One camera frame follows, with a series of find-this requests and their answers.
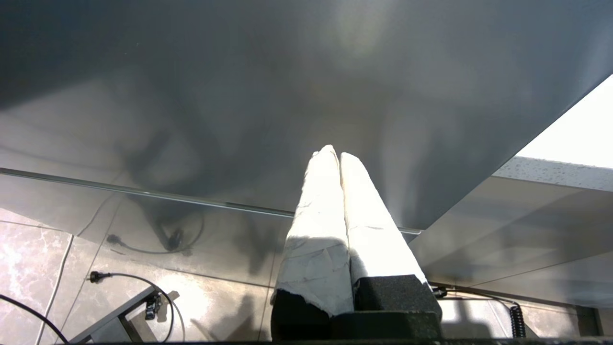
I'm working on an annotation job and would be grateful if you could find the black coiled cable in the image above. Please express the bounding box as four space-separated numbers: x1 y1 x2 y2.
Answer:
429 285 528 339

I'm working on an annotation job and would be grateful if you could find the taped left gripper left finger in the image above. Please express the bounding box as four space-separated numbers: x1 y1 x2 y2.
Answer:
271 145 355 342

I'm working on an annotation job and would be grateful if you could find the thin black floor cable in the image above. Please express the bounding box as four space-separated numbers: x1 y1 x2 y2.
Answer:
0 293 70 344

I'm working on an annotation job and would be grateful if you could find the grey metal floor frame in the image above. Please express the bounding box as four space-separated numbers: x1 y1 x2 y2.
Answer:
67 286 162 344

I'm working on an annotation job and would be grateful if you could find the grey base cabinet front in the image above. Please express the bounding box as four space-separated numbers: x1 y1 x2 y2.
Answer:
409 175 613 307

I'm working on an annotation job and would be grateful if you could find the black power cable with plug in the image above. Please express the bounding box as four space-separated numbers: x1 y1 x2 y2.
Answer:
89 271 186 343

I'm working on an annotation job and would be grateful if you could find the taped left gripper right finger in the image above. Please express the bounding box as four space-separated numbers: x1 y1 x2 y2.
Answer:
339 152 442 317

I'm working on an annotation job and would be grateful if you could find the tall grey cabinet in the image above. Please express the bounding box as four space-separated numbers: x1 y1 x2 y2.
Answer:
0 0 613 289

